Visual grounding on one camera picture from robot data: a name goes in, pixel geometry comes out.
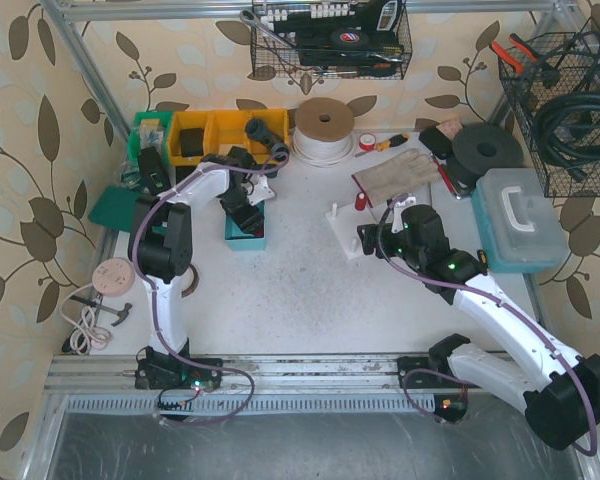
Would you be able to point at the right wire basket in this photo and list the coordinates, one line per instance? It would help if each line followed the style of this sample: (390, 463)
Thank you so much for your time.
(552, 83)

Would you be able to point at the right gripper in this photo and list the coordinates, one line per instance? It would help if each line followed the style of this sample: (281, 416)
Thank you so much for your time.
(372, 239)

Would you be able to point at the silver wrench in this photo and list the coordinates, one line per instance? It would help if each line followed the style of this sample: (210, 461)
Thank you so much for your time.
(251, 20)

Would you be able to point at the black green meter device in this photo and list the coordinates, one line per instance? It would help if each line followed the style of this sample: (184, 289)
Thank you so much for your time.
(153, 172)

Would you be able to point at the beige work glove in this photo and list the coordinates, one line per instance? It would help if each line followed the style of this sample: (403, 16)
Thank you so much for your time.
(404, 173)

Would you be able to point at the black tape roll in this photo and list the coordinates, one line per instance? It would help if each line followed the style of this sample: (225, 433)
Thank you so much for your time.
(348, 39)

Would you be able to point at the wire basket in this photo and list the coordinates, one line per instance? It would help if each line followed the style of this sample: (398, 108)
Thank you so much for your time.
(552, 83)
(308, 42)

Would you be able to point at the top wire basket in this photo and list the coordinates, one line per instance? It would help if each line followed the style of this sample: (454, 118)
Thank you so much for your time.
(308, 42)

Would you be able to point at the brown tape roll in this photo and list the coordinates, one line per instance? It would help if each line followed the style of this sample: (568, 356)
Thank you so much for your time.
(190, 289)

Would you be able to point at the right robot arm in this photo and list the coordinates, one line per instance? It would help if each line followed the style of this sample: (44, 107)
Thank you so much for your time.
(555, 387)

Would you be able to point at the blue clear toolbox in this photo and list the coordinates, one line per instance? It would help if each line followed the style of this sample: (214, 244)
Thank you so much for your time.
(518, 227)

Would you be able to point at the dark grey pipe fitting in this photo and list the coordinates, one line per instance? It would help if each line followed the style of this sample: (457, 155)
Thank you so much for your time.
(257, 130)

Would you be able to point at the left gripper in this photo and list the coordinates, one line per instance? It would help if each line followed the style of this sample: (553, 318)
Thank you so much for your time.
(247, 218)

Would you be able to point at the white peg base plate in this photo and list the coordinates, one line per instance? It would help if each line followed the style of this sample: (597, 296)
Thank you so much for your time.
(344, 221)

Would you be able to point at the white cable spool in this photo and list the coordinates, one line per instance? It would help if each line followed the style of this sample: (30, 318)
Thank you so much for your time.
(323, 132)

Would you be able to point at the red spring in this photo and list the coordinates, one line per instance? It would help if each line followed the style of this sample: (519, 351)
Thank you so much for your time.
(360, 202)

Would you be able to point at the red white tape roll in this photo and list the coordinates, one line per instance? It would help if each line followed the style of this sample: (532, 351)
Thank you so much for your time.
(367, 142)

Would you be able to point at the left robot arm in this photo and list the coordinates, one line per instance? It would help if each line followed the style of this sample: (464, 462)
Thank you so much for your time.
(161, 243)

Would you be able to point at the blue plastic tray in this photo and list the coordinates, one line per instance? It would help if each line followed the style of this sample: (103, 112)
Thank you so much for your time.
(238, 241)

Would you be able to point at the green storage bin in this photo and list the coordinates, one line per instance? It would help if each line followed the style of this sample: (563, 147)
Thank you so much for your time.
(149, 129)

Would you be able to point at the yellow storage bin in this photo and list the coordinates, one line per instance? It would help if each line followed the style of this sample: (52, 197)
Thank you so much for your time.
(224, 129)

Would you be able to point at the black rectangular block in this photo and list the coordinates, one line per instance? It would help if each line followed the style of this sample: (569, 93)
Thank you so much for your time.
(182, 172)

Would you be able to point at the black disc spool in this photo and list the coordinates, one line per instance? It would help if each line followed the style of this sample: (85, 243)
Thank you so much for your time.
(477, 148)

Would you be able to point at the small hammer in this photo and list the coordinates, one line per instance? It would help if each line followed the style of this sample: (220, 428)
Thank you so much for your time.
(121, 315)

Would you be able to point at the small yellow black screwdriver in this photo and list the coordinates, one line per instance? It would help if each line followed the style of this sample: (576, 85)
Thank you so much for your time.
(481, 255)

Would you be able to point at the black box in bin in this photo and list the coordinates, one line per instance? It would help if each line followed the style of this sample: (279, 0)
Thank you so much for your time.
(191, 142)

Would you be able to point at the green cutting mat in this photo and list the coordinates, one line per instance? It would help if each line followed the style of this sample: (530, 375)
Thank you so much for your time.
(114, 208)

